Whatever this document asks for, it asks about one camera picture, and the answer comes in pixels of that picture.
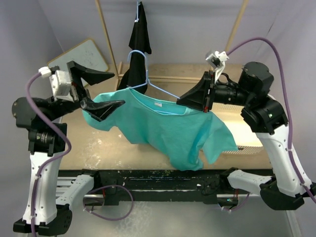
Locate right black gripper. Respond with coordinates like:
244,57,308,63
177,70,253,113

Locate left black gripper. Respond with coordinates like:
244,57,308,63
47,60,124,122

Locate teal t shirt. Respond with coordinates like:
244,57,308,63
83,88,238,171

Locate light blue wire hanger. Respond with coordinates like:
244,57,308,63
126,49,183,101

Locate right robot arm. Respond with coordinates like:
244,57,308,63
177,62,316,211

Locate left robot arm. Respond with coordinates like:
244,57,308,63
12,61,124,237

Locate black t shirt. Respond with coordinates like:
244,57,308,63
118,9,152,94

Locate blue hanger of black shirt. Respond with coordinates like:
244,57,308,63
134,1,144,23

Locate wooden clothes rack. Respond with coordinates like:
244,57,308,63
95,0,249,82

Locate small whiteboard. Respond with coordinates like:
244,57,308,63
47,39,109,72

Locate white laundry basket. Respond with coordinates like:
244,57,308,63
211,103,265,155

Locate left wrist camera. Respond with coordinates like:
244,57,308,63
38,66,74,102

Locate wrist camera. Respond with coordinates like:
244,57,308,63
205,51,229,83
38,66,74,102

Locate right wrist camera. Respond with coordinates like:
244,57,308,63
205,51,229,83

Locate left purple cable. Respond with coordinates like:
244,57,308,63
25,71,72,237

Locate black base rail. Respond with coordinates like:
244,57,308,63
89,169,246,205

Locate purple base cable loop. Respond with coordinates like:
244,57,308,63
82,184,135,221

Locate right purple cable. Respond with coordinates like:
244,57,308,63
227,37,316,205

